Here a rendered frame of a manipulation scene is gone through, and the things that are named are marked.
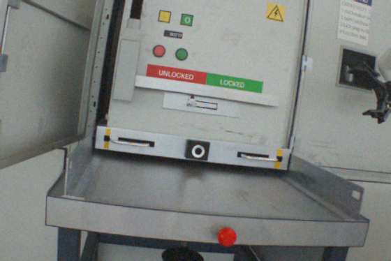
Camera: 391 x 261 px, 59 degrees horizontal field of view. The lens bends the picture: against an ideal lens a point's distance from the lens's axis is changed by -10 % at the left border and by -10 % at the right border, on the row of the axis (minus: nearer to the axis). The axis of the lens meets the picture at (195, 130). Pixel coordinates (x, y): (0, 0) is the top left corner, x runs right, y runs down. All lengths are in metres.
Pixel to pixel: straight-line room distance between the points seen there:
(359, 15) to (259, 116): 0.68
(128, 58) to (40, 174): 0.61
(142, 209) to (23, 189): 0.80
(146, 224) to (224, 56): 0.55
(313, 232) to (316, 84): 0.78
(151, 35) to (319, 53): 0.67
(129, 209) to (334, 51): 1.05
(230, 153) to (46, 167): 0.64
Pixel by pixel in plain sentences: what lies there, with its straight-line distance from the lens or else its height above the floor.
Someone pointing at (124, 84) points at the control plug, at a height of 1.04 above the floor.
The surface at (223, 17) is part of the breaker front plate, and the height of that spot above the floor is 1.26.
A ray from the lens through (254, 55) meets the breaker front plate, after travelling 1.07.
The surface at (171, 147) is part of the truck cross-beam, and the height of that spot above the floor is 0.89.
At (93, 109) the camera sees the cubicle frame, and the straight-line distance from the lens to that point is 1.31.
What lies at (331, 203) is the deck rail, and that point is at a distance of 0.88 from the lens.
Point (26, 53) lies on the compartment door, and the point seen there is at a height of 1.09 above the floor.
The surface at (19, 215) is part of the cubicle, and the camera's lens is 1.43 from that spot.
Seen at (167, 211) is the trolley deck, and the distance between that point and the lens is 0.65.
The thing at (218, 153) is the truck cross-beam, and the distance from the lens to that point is 1.04.
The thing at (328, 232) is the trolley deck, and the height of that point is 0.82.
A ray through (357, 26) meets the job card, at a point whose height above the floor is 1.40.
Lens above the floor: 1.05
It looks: 6 degrees down
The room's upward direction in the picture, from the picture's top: 8 degrees clockwise
